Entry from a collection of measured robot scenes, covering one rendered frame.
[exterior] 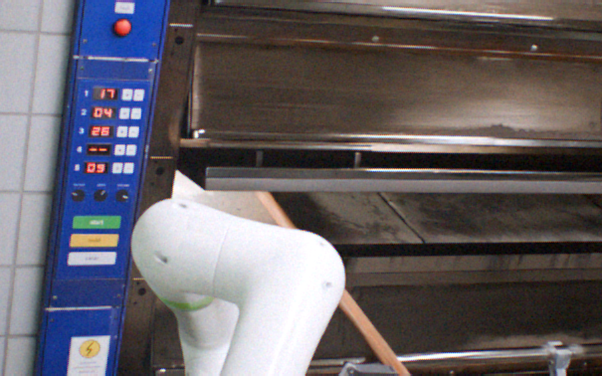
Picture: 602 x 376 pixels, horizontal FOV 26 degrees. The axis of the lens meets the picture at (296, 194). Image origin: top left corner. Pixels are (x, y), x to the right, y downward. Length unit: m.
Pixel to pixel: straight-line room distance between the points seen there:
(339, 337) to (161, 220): 1.15
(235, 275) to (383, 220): 1.25
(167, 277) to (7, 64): 0.73
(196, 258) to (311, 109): 0.87
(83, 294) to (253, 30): 0.60
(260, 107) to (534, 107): 0.61
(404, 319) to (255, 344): 1.28
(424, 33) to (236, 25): 0.39
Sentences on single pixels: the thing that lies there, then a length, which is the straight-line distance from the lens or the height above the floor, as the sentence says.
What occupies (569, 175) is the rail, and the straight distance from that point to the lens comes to 2.64.
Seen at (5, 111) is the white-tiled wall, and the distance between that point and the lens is 2.31.
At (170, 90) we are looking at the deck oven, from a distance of 2.36.
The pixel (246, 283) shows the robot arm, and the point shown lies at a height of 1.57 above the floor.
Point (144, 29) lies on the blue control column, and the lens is 2.27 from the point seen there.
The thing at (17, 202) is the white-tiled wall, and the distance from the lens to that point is 2.38.
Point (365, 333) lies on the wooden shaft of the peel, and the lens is 2.35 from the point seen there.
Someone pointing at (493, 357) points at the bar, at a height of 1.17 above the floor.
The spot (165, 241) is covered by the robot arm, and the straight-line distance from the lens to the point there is 1.65.
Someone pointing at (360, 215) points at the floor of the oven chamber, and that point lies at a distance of 2.86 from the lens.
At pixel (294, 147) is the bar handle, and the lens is 2.38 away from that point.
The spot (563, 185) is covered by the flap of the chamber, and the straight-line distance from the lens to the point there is 2.64.
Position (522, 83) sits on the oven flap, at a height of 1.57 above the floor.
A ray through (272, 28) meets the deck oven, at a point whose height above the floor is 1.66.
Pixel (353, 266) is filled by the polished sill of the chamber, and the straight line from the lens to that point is 2.68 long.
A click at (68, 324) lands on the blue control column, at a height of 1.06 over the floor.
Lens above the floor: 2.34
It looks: 24 degrees down
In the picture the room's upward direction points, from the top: 11 degrees clockwise
